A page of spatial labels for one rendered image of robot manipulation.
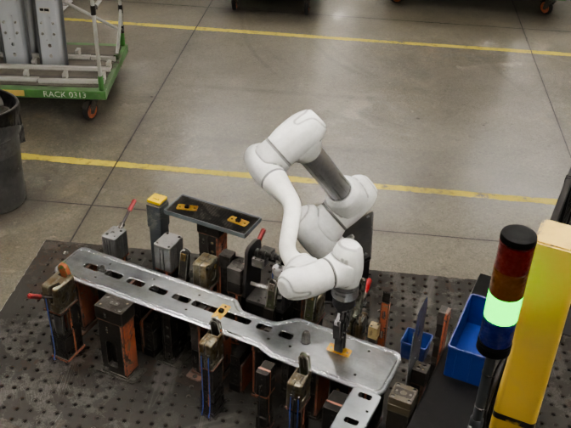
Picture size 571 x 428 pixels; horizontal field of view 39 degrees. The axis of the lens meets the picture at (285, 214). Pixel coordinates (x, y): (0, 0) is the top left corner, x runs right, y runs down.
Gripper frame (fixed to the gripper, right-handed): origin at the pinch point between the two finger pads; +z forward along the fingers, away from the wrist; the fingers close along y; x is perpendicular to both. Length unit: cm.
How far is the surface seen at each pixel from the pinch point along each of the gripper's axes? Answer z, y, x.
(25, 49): 66, -266, -379
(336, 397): 7.4, 17.8, 6.8
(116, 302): 3, 16, -81
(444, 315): -13.6, -13.8, 30.9
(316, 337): 5.5, -3.7, -10.2
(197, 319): 6, 8, -52
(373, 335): 2.1, -10.7, 8.3
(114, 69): 81, -297, -316
